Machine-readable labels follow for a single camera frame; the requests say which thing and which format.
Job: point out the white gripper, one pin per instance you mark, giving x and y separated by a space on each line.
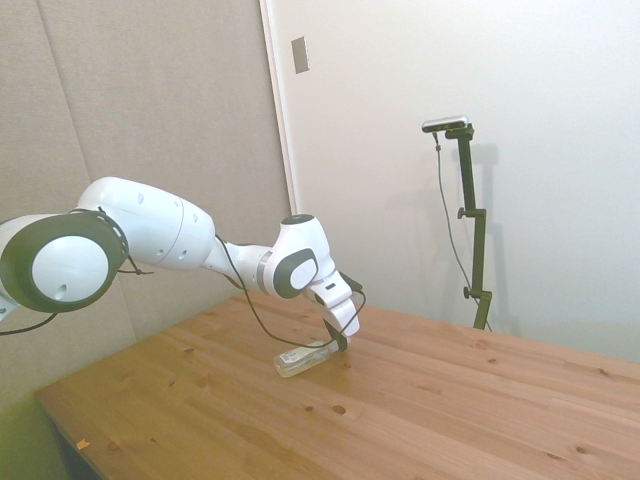
340 305

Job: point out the clear hand sanitizer bottle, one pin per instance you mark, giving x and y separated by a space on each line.
300 362

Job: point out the orange tape scrap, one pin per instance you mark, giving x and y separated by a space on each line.
82 443

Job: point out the grey wall plate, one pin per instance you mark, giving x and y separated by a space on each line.
300 55

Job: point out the white door frame trim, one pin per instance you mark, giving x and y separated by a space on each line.
280 110

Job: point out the silver exterior camera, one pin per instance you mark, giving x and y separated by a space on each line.
445 123

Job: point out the dark green camera stand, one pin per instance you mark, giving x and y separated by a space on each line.
475 240

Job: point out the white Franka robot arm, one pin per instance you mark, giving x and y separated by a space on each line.
150 225

